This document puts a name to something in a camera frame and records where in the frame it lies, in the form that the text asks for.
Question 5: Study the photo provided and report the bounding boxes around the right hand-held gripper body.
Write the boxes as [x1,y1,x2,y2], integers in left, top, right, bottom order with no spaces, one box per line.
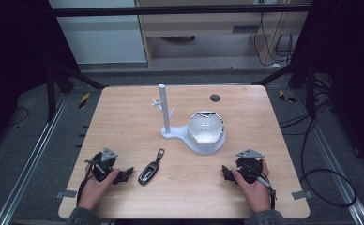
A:
[235,148,265,185]

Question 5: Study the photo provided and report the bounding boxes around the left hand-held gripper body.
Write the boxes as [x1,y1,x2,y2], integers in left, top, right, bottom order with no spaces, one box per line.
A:
[90,146,119,183]

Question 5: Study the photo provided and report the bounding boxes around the person's left hand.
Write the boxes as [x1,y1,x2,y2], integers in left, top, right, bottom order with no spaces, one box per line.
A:
[76,164,121,212]

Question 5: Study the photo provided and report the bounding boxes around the person's right hand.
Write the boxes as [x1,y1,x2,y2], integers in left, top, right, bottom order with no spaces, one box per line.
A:
[232,158,272,215]

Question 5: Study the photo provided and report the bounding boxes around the black car key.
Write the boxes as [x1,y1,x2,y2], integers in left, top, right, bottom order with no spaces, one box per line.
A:
[137,148,166,187]

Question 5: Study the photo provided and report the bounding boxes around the white bowl with chipped rim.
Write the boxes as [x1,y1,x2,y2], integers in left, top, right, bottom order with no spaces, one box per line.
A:
[186,110,226,145]

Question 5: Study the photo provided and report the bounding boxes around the white key stand with pole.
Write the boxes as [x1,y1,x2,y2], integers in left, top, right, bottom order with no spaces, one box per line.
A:
[152,83,227,156]

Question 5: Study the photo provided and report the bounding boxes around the yellow black tape marker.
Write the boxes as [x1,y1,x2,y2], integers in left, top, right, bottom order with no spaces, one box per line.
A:
[78,92,91,110]
[278,89,297,104]

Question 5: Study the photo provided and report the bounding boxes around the black metal stand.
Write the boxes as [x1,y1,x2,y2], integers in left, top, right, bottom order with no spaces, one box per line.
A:
[44,60,107,124]
[252,57,318,119]

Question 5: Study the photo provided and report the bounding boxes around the white cabinet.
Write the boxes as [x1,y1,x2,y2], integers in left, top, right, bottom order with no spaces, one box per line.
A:
[48,0,148,66]

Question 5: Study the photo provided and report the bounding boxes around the dark curtain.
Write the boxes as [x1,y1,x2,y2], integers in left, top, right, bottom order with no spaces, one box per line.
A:
[291,0,364,167]
[0,0,80,158]

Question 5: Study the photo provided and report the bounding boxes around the wooden shelf unit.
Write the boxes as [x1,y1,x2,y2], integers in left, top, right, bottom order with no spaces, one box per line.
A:
[134,0,314,68]

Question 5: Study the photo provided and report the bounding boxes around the black horizontal bar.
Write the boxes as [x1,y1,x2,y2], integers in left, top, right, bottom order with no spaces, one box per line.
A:
[49,4,312,18]

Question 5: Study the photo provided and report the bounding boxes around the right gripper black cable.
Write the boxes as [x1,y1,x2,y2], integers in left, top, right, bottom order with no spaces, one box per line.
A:
[254,173,278,210]

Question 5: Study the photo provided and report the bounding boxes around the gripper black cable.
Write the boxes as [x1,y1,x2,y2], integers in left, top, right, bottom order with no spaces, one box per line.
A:
[254,173,278,210]
[76,158,99,206]

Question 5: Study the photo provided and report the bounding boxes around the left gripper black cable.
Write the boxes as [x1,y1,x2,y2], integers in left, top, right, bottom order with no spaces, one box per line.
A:
[76,158,99,206]

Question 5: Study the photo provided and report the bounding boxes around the grey metal table bracket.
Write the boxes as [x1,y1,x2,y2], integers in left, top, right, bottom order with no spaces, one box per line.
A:
[54,189,78,200]
[291,189,313,201]

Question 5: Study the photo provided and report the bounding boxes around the black looped floor cable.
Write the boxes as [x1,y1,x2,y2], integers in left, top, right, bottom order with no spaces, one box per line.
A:
[278,93,358,209]

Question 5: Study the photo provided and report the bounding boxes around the aluminium floor rail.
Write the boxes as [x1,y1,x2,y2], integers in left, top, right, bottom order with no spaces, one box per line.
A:
[0,93,69,225]
[295,89,364,225]

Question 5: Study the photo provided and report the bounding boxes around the thin black floor cable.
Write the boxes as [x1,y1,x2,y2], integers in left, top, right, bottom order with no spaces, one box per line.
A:
[6,106,31,128]

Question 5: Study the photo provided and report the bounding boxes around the black hanging cables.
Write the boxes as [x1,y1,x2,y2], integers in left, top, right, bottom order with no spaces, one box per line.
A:
[252,11,295,68]

